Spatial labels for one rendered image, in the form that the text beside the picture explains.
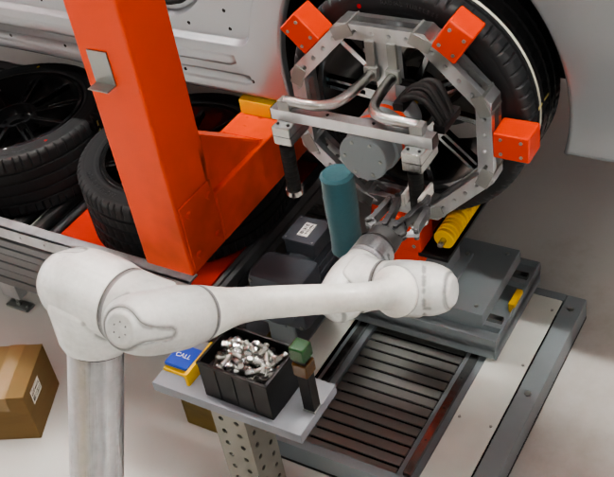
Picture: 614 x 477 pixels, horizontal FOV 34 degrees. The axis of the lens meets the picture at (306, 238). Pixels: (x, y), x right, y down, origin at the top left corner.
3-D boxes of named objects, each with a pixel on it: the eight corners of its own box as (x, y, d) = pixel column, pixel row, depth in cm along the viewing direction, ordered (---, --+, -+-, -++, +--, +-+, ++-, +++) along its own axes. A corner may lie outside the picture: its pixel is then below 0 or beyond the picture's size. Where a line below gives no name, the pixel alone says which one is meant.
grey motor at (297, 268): (377, 283, 322) (366, 195, 301) (313, 374, 296) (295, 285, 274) (328, 270, 331) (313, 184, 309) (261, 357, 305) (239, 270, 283)
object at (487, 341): (540, 283, 312) (540, 258, 305) (496, 362, 289) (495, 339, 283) (394, 246, 335) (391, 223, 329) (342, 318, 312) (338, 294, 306)
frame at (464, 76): (505, 220, 260) (500, 28, 226) (496, 235, 256) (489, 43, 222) (321, 179, 285) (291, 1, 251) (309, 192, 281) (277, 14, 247)
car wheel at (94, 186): (311, 148, 353) (301, 89, 338) (263, 274, 304) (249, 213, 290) (135, 146, 370) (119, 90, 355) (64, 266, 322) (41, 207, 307)
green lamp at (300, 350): (313, 353, 227) (311, 340, 225) (305, 365, 225) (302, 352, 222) (298, 348, 229) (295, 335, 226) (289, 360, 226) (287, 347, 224)
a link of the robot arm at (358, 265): (352, 282, 221) (404, 287, 214) (317, 329, 212) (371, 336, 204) (336, 243, 216) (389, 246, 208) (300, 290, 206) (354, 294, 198)
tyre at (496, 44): (505, 203, 291) (607, 26, 240) (473, 255, 276) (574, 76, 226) (310, 91, 302) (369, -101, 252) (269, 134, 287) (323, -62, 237)
